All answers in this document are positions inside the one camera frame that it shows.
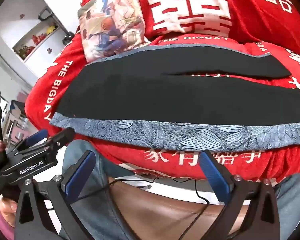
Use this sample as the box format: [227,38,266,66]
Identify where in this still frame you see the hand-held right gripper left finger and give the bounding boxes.
[14,151,96,240]

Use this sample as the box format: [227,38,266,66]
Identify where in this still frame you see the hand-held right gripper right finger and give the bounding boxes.
[199,151,280,240]

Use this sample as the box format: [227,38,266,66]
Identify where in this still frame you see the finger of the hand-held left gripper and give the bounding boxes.
[41,127,75,153]
[14,129,48,156]

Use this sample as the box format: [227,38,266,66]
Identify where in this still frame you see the black pants with blue lining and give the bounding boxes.
[49,44,300,153]

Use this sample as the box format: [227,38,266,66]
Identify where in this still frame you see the person's left forearm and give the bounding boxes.
[0,209,15,240]

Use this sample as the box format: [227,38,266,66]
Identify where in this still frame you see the person's left hand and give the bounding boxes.
[0,197,17,228]

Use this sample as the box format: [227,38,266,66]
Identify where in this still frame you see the red printed sofa seat cover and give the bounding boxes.
[24,31,300,182]

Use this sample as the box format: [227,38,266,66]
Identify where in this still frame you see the person's left leg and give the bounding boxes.
[61,139,132,240]

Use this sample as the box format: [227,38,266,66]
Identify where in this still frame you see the person's leg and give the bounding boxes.
[61,139,132,240]
[271,174,300,232]

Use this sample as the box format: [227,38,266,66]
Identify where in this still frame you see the person's right leg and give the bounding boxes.
[271,174,300,232]

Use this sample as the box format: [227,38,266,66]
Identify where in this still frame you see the cartoon printed pillow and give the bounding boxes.
[77,0,147,63]

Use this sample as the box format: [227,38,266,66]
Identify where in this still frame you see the red printed sofa back cover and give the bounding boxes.
[80,0,300,49]

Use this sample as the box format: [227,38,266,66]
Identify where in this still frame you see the black cable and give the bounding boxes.
[184,179,211,235]
[76,176,157,202]

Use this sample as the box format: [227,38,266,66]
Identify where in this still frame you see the white wall shelf with ornaments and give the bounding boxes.
[12,19,59,62]

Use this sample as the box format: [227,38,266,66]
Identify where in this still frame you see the black suitcase handle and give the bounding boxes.
[38,6,75,46]

